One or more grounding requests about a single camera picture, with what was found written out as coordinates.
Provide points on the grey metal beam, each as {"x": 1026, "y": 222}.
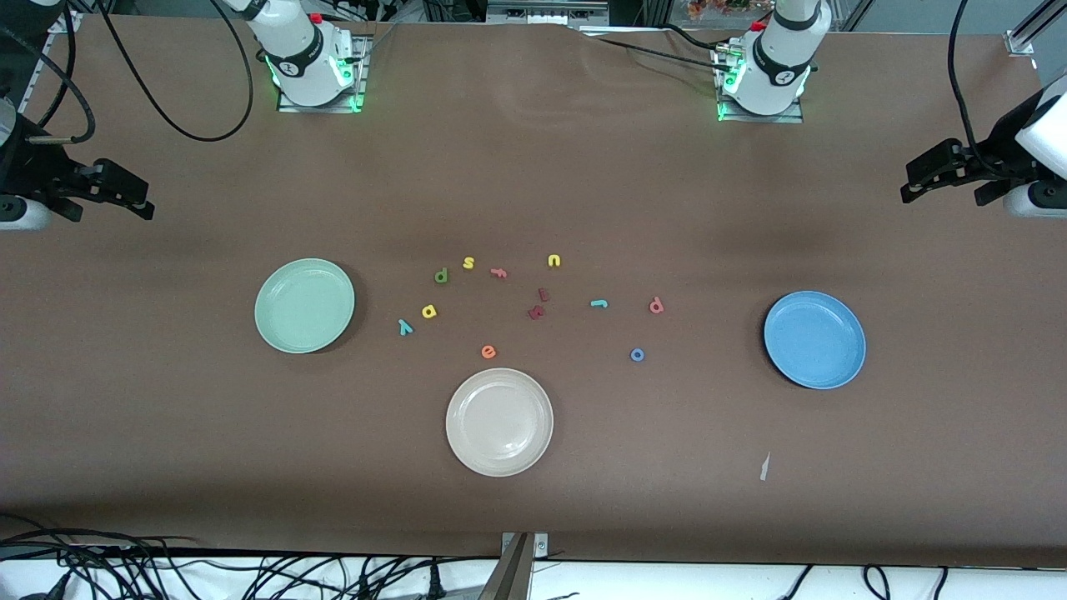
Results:
{"x": 510, "y": 575}

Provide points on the green plate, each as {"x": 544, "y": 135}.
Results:
{"x": 304, "y": 306}

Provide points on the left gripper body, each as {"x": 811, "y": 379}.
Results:
{"x": 995, "y": 154}

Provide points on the brown table cover sheet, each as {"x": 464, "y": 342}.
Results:
{"x": 533, "y": 167}

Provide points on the artificial flowers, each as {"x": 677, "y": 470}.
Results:
{"x": 717, "y": 8}

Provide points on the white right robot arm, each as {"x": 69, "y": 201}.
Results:
{"x": 308, "y": 62}

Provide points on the beige plate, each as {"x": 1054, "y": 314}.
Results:
{"x": 499, "y": 422}

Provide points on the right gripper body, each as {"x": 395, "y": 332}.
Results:
{"x": 23, "y": 172}

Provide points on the grey metal box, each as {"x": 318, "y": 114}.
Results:
{"x": 542, "y": 12}

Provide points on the dark red letter k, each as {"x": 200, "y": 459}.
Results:
{"x": 536, "y": 312}

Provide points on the metal table edge bracket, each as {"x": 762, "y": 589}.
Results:
{"x": 538, "y": 546}

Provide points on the blue plate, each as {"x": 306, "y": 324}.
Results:
{"x": 814, "y": 340}

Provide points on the aluminium frame rail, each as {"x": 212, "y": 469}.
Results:
{"x": 1021, "y": 42}
{"x": 62, "y": 21}

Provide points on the grey tape scrap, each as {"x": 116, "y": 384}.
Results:
{"x": 764, "y": 467}

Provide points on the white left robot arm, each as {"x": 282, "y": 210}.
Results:
{"x": 779, "y": 67}

